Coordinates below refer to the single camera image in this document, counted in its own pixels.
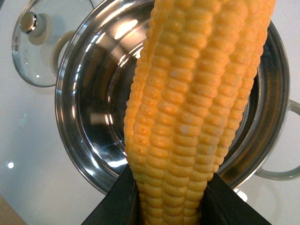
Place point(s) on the glass pot lid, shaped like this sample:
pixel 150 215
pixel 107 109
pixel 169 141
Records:
pixel 42 30

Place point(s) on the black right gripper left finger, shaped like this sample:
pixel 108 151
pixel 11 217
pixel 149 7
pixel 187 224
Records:
pixel 120 206

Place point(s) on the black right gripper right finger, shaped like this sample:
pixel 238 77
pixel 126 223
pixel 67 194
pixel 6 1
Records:
pixel 222 206

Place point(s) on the yellow corn cob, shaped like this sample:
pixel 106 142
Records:
pixel 190 89

